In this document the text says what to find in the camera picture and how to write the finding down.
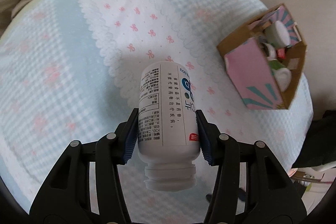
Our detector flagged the green white lidded jar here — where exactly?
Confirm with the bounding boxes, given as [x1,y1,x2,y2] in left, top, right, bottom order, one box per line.
[268,60,291,92]

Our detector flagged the white pill bottle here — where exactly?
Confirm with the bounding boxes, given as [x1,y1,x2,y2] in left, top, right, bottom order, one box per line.
[138,61,201,192]

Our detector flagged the grey L'Oreal jar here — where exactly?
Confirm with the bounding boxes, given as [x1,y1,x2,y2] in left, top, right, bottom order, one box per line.
[261,43,277,61]

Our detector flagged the pale green white jar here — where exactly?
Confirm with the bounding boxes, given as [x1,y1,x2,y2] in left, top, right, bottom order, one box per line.
[264,20,291,50]

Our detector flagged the blue checkered floral blanket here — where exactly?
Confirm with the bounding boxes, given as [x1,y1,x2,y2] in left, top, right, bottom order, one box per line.
[1,0,313,211]

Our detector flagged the pink teal cardboard box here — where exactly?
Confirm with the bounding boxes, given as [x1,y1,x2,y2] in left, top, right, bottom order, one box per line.
[217,3,307,110]

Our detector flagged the red small carton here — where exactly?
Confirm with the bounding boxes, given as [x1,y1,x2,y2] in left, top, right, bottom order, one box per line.
[276,48,286,60]

